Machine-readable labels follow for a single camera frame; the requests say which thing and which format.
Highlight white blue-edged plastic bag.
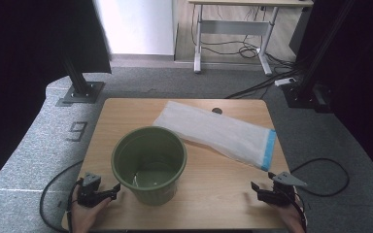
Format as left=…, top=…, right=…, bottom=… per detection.
left=152, top=100, right=278, bottom=173

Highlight left hand-held gripper black cable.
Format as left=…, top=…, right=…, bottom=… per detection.
left=39, top=159, right=85, bottom=233

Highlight person's left hand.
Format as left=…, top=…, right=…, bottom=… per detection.
left=70, top=197, right=113, bottom=233

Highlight white power strip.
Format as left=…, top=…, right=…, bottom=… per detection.
left=274, top=77, right=296, bottom=87

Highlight white metal-frame desk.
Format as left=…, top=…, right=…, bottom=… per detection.
left=187, top=0, right=315, bottom=76

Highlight black cables under desk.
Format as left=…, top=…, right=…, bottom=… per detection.
left=190, top=4, right=264, bottom=60

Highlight black stand with grey base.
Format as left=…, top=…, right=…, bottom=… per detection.
left=59, top=54, right=106, bottom=105

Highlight black floor cable bundle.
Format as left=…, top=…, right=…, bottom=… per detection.
left=224, top=52, right=304, bottom=100

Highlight person's right hand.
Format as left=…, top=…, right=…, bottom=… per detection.
left=273, top=198, right=308, bottom=233

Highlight green plastic bin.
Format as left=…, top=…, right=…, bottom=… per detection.
left=111, top=125, right=188, bottom=207

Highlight hand-held gripper black cable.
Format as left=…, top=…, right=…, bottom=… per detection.
left=39, top=159, right=85, bottom=233
left=289, top=157, right=350, bottom=233

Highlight right hand-held gripper black cable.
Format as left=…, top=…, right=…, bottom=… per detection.
left=289, top=157, right=350, bottom=233

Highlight black curtain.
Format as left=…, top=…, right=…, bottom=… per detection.
left=288, top=0, right=373, bottom=188
left=0, top=0, right=113, bottom=195

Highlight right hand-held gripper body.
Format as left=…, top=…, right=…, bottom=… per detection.
left=257, top=171, right=308, bottom=207

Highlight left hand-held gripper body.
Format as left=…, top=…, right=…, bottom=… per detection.
left=77, top=173, right=105, bottom=208

